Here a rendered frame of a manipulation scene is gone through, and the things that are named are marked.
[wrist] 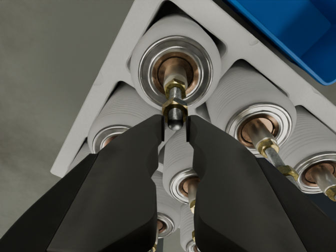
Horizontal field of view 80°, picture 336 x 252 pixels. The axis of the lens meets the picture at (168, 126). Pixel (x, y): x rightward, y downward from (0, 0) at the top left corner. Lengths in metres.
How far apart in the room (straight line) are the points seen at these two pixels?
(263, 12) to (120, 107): 0.34
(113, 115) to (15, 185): 0.66
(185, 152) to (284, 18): 0.34
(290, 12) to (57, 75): 0.51
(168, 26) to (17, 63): 0.44
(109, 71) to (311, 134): 0.29
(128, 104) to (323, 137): 0.26
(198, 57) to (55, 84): 0.42
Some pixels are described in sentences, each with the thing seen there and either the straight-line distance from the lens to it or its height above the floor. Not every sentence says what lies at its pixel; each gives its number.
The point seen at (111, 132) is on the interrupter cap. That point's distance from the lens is 0.25.
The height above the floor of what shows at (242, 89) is 0.23.
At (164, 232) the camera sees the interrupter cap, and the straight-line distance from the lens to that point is 0.40.
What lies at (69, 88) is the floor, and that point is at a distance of 0.55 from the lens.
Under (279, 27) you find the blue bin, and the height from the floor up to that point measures 0.00.
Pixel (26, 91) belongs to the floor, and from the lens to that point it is 0.61.
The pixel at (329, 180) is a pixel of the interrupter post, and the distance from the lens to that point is 0.32.
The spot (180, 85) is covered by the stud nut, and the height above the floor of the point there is 0.30.
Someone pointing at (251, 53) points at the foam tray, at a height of 0.18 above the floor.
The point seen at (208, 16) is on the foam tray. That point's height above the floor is 0.18.
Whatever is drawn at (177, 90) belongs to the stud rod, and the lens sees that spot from 0.16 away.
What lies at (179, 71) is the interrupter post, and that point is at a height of 0.27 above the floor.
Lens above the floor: 0.45
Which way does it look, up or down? 58 degrees down
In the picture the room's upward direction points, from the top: 177 degrees counter-clockwise
